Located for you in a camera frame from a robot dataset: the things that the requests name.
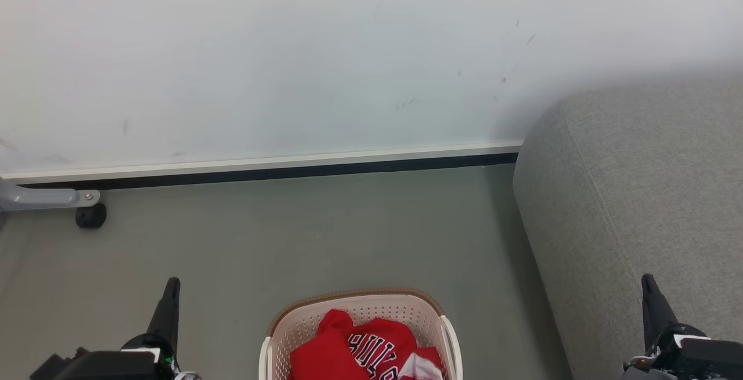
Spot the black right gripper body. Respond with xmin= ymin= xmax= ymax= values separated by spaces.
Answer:
xmin=622 ymin=323 xmax=743 ymax=380

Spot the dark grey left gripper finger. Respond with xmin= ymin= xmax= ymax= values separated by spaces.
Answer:
xmin=147 ymin=277 xmax=181 ymax=346

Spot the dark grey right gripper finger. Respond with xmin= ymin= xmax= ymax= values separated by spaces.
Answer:
xmin=641 ymin=274 xmax=679 ymax=351

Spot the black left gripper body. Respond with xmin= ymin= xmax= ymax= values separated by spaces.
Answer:
xmin=30 ymin=334 xmax=199 ymax=380

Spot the red white-trimmed sports garment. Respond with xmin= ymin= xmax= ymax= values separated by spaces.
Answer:
xmin=289 ymin=309 xmax=445 ymax=380

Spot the grey fabric sofa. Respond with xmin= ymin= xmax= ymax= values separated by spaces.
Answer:
xmin=513 ymin=75 xmax=743 ymax=380

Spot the black caster wheel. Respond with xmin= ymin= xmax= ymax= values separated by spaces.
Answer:
xmin=75 ymin=203 xmax=107 ymax=229

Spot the cream perforated laundry basket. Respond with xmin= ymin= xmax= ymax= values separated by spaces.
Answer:
xmin=259 ymin=289 xmax=463 ymax=380

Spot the white and black baseboard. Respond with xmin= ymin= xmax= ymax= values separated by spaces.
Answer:
xmin=0 ymin=142 xmax=523 ymax=190

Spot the grey metal stand leg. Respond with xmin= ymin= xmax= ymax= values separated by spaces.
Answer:
xmin=0 ymin=177 xmax=101 ymax=213

